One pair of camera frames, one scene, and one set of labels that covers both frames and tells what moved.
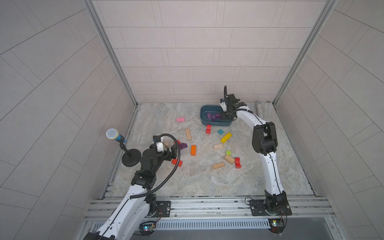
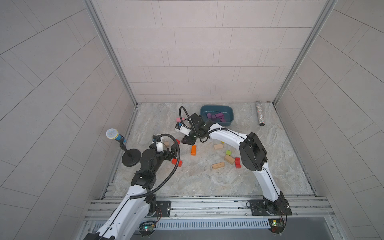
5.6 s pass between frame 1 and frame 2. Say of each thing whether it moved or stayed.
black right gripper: moved
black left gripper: stayed
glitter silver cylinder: stayed
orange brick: stayed
